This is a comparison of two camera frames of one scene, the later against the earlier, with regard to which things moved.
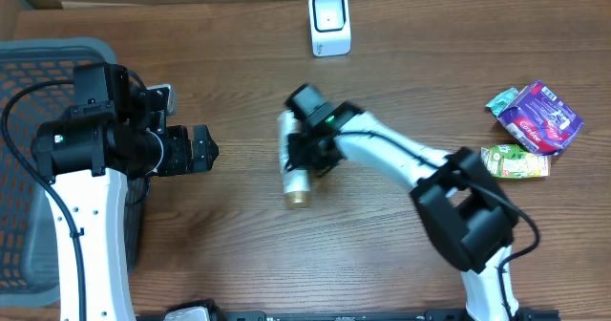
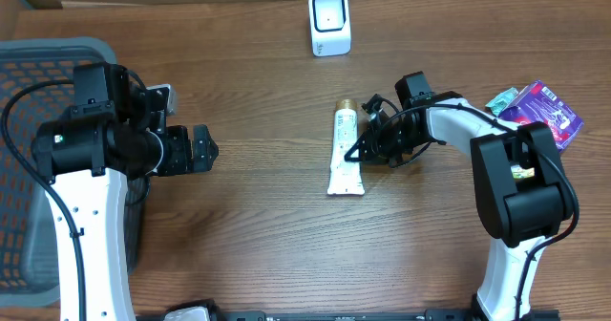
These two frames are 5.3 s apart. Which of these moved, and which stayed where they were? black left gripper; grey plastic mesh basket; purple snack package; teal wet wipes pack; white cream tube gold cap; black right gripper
Moved: white cream tube gold cap; black right gripper
Stayed: purple snack package; grey plastic mesh basket; black left gripper; teal wet wipes pack
